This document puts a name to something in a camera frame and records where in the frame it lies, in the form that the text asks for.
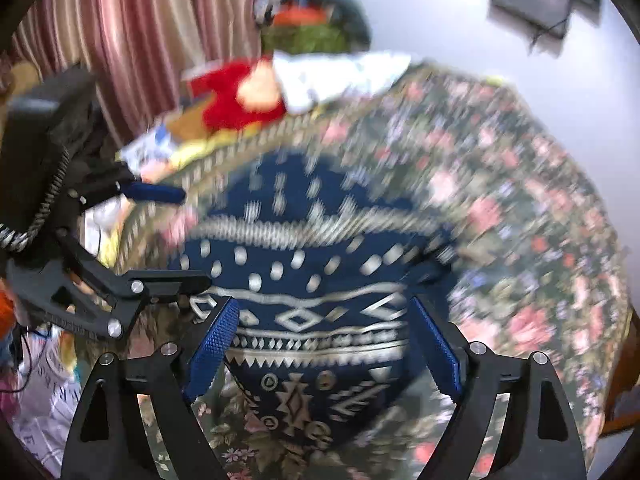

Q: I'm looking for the white printed cloth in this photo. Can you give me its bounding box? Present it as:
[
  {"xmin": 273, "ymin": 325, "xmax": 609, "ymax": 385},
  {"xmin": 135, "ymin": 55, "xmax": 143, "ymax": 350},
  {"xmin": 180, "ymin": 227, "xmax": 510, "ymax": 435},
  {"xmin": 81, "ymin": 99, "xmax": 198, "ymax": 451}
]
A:
[{"xmin": 9, "ymin": 332, "xmax": 83, "ymax": 463}]

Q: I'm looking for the green floral blanket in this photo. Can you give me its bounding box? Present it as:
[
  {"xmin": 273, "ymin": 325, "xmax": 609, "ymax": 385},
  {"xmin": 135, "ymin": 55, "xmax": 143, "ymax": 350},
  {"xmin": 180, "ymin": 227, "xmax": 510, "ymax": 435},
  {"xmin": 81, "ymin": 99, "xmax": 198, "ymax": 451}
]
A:
[{"xmin": 115, "ymin": 60, "xmax": 637, "ymax": 480}]

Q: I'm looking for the navy patterned sweater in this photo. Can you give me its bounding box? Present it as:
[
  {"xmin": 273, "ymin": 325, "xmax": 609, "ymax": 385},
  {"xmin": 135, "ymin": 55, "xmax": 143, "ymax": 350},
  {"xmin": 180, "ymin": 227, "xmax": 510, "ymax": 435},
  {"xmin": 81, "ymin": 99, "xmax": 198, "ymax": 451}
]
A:
[{"xmin": 167, "ymin": 151, "xmax": 463, "ymax": 453}]

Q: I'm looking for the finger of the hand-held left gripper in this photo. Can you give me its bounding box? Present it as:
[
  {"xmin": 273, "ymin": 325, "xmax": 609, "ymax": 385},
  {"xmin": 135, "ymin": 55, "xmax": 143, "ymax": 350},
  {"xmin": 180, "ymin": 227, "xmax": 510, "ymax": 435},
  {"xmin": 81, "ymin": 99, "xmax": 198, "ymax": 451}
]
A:
[
  {"xmin": 65, "ymin": 166, "xmax": 187, "ymax": 207},
  {"xmin": 5, "ymin": 229, "xmax": 212, "ymax": 342}
]

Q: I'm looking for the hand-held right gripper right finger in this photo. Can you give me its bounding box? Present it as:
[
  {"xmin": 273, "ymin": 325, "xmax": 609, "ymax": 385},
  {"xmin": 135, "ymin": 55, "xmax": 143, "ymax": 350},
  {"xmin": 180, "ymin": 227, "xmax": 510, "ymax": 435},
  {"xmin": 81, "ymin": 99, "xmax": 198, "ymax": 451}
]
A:
[{"xmin": 409, "ymin": 296, "xmax": 589, "ymax": 480}]

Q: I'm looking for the striped pink curtain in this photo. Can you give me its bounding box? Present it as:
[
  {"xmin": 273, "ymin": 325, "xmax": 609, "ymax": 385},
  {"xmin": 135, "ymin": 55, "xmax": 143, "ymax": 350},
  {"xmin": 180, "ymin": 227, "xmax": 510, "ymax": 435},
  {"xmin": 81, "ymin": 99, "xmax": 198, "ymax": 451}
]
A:
[{"xmin": 9, "ymin": 0, "xmax": 267, "ymax": 147}]

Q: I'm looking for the coiled gripper cable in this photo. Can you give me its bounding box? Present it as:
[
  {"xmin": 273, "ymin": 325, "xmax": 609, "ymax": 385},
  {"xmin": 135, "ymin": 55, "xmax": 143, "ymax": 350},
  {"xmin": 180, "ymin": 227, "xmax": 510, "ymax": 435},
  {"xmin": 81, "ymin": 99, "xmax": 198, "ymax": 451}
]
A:
[{"xmin": 0, "ymin": 147, "xmax": 70, "ymax": 253}]

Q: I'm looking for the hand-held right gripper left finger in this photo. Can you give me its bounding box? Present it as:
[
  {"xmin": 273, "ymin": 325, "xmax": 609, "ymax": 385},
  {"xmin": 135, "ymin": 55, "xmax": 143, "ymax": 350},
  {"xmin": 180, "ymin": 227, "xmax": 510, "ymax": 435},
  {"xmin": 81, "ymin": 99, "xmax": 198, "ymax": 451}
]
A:
[{"xmin": 60, "ymin": 296, "xmax": 241, "ymax": 480}]

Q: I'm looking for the pile of colourful clutter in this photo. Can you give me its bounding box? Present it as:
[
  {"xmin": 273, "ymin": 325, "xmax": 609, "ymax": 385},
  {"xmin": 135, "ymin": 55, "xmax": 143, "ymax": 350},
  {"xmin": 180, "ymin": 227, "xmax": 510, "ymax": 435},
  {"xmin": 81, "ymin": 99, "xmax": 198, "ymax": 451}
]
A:
[{"xmin": 251, "ymin": 0, "xmax": 372, "ymax": 55}]

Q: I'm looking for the red plush cloth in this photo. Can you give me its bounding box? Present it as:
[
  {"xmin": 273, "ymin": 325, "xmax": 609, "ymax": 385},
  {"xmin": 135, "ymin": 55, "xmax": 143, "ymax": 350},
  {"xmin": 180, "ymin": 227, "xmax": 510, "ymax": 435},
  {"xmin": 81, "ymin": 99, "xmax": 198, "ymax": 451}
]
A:
[{"xmin": 184, "ymin": 57, "xmax": 287, "ymax": 135}]

